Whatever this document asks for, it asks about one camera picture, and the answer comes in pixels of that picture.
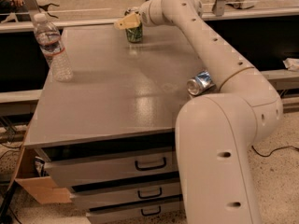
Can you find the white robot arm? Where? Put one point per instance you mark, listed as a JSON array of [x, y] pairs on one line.
[[214, 131]]

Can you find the grey drawer cabinet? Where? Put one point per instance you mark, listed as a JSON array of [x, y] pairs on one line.
[[124, 97]]

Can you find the bottom grey drawer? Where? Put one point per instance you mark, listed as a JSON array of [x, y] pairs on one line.
[[132, 211]]

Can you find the brown cardboard box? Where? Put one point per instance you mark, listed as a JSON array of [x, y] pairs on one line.
[[41, 188]]

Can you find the silver blue redbull can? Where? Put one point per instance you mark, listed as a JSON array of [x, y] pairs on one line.
[[199, 83]]

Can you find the top grey drawer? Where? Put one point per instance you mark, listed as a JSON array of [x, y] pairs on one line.
[[117, 166]]

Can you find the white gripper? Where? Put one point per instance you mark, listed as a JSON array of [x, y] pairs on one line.
[[145, 16]]

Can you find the person in background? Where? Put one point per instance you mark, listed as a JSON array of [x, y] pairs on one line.
[[8, 6]]

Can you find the grey drawer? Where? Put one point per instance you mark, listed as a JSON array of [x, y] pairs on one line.
[[132, 211], [117, 166], [126, 194]]

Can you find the green soda can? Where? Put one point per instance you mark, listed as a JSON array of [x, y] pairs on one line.
[[134, 35]]

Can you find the clear plastic water bottle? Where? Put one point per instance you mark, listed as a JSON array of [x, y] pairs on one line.
[[50, 42]]

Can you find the middle grey drawer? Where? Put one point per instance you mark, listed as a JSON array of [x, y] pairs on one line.
[[126, 194]]

